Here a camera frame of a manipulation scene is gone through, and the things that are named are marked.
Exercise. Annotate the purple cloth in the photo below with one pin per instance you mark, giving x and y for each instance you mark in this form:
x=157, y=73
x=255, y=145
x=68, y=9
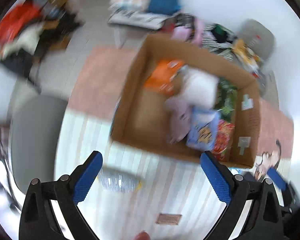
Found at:
x=180, y=119

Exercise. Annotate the red plastic bag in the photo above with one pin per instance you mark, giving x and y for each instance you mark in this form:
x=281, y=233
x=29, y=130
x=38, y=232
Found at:
x=14, y=21

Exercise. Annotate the red snack bag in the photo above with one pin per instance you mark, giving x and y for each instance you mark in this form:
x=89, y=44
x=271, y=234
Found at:
x=222, y=141

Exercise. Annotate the grey armchair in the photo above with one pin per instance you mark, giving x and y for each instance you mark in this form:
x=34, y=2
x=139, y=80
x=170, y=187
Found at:
x=257, y=37

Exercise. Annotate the blue milk cardboard box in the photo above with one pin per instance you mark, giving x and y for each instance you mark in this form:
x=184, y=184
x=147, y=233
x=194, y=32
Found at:
x=142, y=121

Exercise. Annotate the silver yellow scrub sponge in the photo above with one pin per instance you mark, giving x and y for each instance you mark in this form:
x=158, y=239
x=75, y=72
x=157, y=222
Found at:
x=115, y=180

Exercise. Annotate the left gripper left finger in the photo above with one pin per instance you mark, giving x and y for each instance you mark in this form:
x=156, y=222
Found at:
x=38, y=220

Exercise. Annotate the orange snack bag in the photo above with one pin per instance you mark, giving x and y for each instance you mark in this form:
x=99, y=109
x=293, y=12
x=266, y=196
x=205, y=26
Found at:
x=161, y=79

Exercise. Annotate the green snack bag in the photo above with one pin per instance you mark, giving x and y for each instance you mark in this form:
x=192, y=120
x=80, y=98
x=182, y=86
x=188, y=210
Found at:
x=226, y=100

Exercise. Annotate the grey chair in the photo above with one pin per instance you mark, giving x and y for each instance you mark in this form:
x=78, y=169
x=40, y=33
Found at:
x=33, y=139

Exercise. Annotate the striped bag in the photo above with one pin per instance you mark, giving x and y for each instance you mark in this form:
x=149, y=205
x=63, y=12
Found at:
x=219, y=40

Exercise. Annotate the pink suitcase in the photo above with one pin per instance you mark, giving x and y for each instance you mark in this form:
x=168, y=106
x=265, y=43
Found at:
x=190, y=33

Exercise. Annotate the white folding bed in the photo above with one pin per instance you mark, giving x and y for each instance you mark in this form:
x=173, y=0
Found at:
x=121, y=20

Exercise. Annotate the blue cartoon wipes pack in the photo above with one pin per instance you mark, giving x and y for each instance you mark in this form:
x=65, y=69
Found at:
x=203, y=129

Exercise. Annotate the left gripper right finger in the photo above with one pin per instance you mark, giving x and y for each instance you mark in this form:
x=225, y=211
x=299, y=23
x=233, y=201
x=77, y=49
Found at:
x=264, y=220

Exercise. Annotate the person's hand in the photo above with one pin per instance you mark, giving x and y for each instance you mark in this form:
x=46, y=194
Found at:
x=142, y=236

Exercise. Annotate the white pillow pack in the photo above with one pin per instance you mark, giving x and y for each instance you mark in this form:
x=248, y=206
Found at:
x=198, y=87

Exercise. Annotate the brown mat label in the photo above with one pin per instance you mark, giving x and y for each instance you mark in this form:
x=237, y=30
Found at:
x=168, y=219

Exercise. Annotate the white goose plush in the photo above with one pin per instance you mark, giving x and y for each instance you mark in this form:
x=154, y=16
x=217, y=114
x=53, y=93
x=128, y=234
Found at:
x=28, y=41

